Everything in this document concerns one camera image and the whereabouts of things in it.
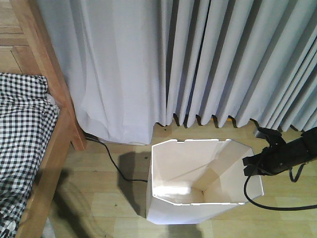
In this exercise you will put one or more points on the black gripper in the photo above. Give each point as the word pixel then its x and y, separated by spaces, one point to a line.
pixel 278 160

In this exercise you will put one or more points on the grey pleated curtain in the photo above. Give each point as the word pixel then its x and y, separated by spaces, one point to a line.
pixel 130 64

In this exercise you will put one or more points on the white plastic trash bin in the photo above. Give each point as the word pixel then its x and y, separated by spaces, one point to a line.
pixel 194 180

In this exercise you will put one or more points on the checkered folded quilt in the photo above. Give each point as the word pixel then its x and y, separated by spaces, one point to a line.
pixel 28 114

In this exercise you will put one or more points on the wooden bed frame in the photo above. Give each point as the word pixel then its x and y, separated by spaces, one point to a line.
pixel 26 49

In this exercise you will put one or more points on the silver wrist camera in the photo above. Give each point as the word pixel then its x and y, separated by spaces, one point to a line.
pixel 273 137

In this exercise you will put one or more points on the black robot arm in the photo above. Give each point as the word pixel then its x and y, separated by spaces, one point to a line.
pixel 309 138

